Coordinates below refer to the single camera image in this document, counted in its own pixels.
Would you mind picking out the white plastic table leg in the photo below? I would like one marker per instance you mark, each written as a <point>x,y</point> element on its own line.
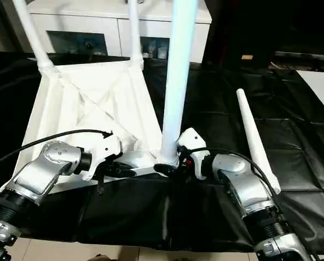
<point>33,35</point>
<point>135,32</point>
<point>254,130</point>
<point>178,68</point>

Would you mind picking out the white plastic table top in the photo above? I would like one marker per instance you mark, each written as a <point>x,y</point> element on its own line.
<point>91,103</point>

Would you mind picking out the small yellow label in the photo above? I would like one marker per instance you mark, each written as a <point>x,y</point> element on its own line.
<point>247,57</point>

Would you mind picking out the white cabinet with glass doors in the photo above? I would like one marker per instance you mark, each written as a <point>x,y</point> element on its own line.
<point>82,19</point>

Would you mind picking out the white flat board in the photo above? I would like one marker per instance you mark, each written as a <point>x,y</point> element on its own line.
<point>319,89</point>

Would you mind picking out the black plastic mat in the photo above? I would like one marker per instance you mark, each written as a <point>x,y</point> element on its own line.
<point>137,214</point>

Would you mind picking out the small white cup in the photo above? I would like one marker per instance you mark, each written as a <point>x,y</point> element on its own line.
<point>161,53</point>

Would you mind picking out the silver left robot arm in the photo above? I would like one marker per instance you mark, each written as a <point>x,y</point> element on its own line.
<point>42,171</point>

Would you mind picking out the black horizontal bar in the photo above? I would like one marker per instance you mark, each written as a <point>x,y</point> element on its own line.
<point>306,55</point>

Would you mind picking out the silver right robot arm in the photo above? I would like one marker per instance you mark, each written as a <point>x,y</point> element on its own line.
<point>246,185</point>

